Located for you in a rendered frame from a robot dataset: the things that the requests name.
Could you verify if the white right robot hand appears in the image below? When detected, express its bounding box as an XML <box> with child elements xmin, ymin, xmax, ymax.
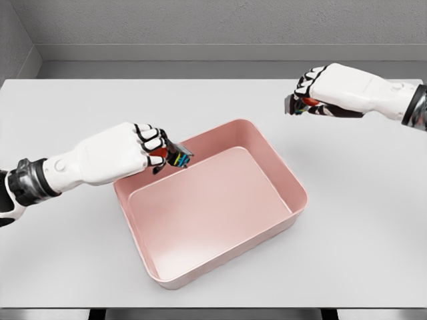
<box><xmin>292</xmin><ymin>63</ymin><xmax>372</xmax><ymax>119</ymax></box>

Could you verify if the pink rectangular basket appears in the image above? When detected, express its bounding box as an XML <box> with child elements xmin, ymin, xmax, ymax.
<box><xmin>113</xmin><ymin>117</ymin><xmax>308</xmax><ymax>291</ymax></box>

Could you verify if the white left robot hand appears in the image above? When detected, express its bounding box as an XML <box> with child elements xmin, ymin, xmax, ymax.
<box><xmin>75</xmin><ymin>122</ymin><xmax>170</xmax><ymax>186</ymax></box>

